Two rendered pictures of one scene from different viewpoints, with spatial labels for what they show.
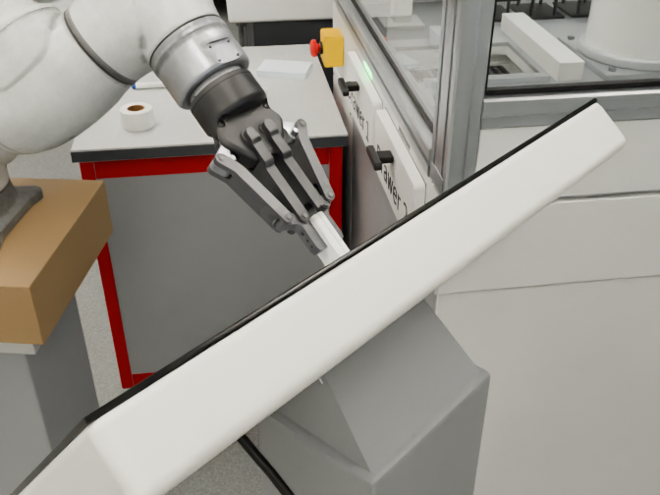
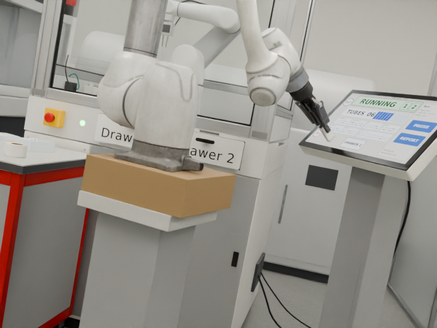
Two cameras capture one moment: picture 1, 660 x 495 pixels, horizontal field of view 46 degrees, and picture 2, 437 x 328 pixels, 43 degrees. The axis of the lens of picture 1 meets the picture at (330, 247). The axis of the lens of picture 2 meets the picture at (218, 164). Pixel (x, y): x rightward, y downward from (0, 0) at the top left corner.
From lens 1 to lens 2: 2.01 m
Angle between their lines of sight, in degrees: 71
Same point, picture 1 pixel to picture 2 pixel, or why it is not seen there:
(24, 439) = (177, 295)
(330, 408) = not seen: hidden behind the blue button
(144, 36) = (296, 66)
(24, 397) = (186, 261)
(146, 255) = (27, 245)
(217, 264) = (49, 246)
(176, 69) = (304, 76)
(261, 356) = not seen: outside the picture
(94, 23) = (291, 59)
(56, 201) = not seen: hidden behind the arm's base
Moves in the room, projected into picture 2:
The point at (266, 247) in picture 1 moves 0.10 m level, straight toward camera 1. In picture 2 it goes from (66, 230) to (90, 236)
